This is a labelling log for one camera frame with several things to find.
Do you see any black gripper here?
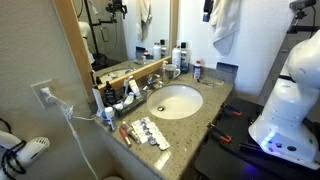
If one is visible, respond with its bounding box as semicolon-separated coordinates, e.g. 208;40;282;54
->
202;0;215;23

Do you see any white terry towel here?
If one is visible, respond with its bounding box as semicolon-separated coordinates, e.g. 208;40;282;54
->
209;0;242;57

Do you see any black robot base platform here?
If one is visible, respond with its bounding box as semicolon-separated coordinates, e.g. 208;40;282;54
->
194;96;320;180

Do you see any blue mouthwash bottle black cap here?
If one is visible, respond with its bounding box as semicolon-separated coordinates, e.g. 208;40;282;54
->
180;42;191;74

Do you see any tall white bottle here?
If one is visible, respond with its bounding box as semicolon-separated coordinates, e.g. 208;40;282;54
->
171;45;182;69

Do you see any shaving can red cap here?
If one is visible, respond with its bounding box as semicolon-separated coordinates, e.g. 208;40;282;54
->
193;60;203;81

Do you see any clear soap pump bottle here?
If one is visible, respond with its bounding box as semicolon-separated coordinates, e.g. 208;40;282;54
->
161;60;170;83

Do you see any black razor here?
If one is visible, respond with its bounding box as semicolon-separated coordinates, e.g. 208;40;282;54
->
196;78;215;88

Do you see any chrome faucet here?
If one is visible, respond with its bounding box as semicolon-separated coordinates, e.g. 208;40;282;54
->
143;73;165;92

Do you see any white oval sink basin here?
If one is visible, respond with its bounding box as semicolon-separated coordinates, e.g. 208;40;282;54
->
146;84;204;120

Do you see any black orange bar clamp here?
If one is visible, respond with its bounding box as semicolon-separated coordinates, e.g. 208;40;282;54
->
207;123;233;144
220;103;244;118

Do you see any white toothpaste tube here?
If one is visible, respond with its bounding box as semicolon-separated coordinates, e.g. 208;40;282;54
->
128;75;142;98

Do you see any slim white blue tube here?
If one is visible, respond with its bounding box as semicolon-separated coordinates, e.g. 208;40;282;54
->
123;77;131;96

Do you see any white cream tube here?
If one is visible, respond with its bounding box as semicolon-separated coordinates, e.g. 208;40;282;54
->
112;102;125;112
122;92;136;108

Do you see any black toiletry tray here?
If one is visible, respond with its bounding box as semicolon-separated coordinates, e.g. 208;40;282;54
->
113;89;149;118

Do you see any black pump bottle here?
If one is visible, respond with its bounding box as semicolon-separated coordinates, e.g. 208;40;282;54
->
104;80;118;105

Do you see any white electric toothbrush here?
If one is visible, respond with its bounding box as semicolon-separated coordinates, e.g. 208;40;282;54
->
92;87;106;118

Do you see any small white deodorant bottle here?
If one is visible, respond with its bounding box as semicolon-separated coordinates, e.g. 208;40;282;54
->
102;106;118;132

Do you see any brown gold lipstick tube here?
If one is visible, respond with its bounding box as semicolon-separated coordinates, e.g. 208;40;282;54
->
121;121;141;144

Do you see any red lipstick tube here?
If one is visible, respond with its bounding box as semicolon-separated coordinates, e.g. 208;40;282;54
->
118;126;133;148

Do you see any black box by wall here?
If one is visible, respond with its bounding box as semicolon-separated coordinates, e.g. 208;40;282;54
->
215;61;239;75

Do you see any black camera on stand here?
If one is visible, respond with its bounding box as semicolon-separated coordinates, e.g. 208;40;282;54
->
287;0;320;34

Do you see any wood framed wall mirror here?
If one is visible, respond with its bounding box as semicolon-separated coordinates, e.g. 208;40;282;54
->
53;0;180;103

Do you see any white power cable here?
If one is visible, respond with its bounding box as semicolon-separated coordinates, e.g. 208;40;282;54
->
40;86;101;180

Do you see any white wall power outlet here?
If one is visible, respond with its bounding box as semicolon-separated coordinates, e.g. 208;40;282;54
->
30;79;58;109

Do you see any white hair dryer black cord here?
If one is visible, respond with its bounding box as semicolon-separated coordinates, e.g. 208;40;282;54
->
0;118;51;180

